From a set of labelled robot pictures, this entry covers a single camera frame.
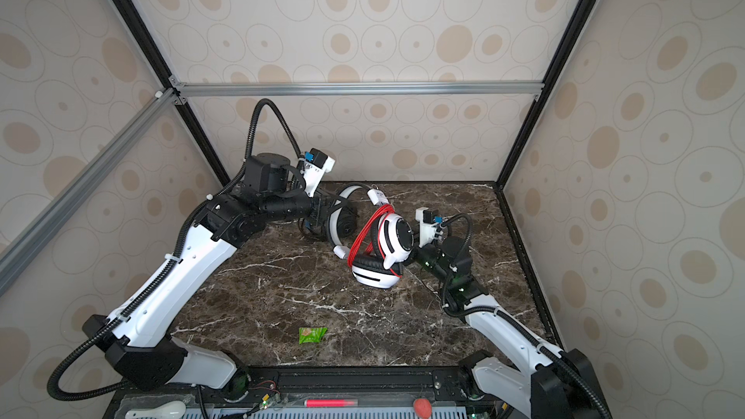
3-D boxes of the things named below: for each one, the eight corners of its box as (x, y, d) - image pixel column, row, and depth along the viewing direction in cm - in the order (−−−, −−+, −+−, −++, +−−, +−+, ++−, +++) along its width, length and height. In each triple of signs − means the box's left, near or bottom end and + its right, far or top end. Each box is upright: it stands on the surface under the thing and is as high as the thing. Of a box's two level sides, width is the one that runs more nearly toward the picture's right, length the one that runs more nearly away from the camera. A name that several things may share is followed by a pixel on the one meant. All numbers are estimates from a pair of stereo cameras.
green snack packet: (299, 343, 82) (297, 341, 80) (301, 330, 85) (299, 327, 83) (325, 343, 82) (324, 341, 80) (327, 330, 85) (326, 327, 83)
